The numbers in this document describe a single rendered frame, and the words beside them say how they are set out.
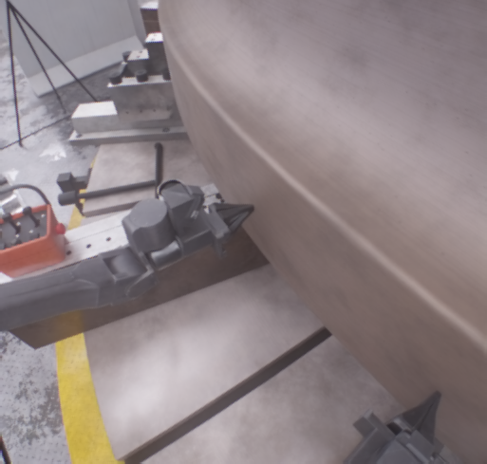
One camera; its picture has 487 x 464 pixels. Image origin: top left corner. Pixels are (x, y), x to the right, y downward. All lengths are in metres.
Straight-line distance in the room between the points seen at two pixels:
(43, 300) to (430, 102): 0.55
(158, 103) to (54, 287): 1.46
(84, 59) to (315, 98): 3.62
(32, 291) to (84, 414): 1.15
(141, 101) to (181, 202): 1.41
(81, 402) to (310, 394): 0.95
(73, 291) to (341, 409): 0.88
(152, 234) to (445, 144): 0.40
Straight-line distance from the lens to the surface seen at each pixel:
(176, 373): 1.20
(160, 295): 1.26
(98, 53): 4.09
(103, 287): 0.53
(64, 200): 1.82
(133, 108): 1.92
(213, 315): 1.25
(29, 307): 0.51
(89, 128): 2.19
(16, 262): 1.05
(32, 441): 1.71
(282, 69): 0.62
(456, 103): 0.44
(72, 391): 1.67
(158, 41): 1.86
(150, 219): 0.50
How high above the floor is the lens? 1.43
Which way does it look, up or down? 49 degrees down
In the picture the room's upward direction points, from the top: 5 degrees counter-clockwise
